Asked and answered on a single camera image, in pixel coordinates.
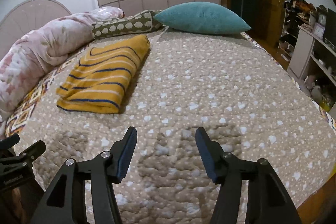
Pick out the cluttered white shelf unit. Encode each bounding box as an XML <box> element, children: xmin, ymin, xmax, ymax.
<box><xmin>278</xmin><ymin>0</ymin><xmax>335</xmax><ymax>118</ymax></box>

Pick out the colourful geometric patterned blanket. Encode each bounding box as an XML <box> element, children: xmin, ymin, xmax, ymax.
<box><xmin>3</xmin><ymin>46</ymin><xmax>87</xmax><ymax>138</ymax></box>

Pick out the beige white-dotted bedspread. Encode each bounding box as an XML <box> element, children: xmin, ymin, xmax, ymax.
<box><xmin>15</xmin><ymin>29</ymin><xmax>335</xmax><ymax>223</ymax></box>

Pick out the olive white-dotted bolster pillow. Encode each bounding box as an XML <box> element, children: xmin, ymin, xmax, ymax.
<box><xmin>92</xmin><ymin>10</ymin><xmax>162</xmax><ymax>40</ymax></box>

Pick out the pink round headboard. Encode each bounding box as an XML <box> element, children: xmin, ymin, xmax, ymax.
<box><xmin>0</xmin><ymin>0</ymin><xmax>71</xmax><ymax>58</ymax></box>

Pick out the mustard striped knit sweater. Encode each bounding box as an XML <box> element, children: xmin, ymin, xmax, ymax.
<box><xmin>56</xmin><ymin>35</ymin><xmax>150</xmax><ymax>114</ymax></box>

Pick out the teal cushion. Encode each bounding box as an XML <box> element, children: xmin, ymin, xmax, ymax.
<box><xmin>154</xmin><ymin>2</ymin><xmax>251</xmax><ymax>35</ymax></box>

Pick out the pink floral duvet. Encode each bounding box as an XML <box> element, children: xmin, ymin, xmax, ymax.
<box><xmin>1</xmin><ymin>6</ymin><xmax>124</xmax><ymax>122</ymax></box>

